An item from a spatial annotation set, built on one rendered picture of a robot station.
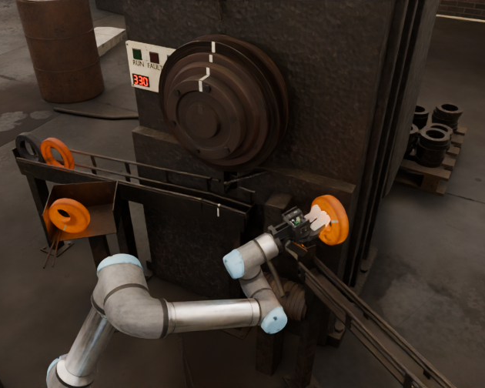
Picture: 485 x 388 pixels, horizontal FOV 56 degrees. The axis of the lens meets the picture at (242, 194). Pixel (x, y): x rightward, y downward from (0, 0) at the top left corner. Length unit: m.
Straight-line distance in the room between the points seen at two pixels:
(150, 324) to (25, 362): 1.27
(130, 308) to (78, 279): 1.49
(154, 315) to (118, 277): 0.14
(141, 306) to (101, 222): 0.86
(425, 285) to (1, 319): 2.14
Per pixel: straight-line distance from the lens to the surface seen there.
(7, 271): 2.82
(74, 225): 1.93
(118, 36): 6.04
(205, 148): 1.57
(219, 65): 1.49
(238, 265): 1.31
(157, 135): 1.96
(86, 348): 1.39
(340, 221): 1.38
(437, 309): 2.55
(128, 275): 1.22
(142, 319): 1.16
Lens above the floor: 1.81
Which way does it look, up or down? 36 degrees down
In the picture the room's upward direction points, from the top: straight up
